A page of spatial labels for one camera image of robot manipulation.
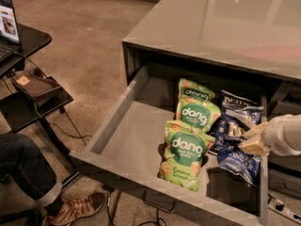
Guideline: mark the black two-tier desk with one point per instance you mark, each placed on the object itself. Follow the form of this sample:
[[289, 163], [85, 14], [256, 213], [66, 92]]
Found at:
[[18, 110]]

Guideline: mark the grey counter cabinet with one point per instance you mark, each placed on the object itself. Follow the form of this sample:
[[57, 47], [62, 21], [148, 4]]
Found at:
[[259, 40]]

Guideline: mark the person leg in jeans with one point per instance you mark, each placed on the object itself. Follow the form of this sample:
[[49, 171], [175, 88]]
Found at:
[[22, 159]]

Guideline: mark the open laptop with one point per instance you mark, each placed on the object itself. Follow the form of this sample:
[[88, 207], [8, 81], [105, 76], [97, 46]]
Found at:
[[10, 41]]

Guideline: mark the blue kettle chip bag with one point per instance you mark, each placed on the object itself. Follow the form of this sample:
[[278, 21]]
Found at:
[[248, 116], [231, 100], [228, 135]]

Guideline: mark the rear green dang chip bag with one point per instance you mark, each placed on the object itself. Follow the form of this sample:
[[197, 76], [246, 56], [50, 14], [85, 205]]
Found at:
[[188, 88]]

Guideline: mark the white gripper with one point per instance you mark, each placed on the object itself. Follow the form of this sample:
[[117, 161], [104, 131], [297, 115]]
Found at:
[[273, 136]]

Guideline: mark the open grey top drawer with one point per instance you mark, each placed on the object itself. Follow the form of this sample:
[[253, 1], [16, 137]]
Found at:
[[126, 151]]

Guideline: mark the dark brown pouch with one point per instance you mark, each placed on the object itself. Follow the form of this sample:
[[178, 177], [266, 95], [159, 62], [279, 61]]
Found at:
[[36, 86]]

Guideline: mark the black drawer handle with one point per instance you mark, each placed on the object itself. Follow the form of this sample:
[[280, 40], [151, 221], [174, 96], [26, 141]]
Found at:
[[158, 200]]

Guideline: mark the white power strip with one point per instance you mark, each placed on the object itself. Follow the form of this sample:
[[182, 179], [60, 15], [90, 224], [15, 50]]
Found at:
[[279, 207]]

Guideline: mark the middle green dang chip bag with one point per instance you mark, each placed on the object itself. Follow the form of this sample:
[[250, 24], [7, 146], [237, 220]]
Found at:
[[198, 114]]

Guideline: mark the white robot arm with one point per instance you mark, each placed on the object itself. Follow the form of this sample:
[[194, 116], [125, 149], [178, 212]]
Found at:
[[292, 134]]

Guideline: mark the green dang chip bag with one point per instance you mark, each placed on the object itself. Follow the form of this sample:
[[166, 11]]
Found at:
[[188, 88], [183, 154], [198, 114]]

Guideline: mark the brown laced shoe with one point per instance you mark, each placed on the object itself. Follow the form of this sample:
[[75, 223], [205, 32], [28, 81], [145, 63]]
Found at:
[[72, 210]]

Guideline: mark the front green dang chip bag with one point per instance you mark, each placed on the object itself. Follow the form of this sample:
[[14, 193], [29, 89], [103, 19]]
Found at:
[[183, 154]]

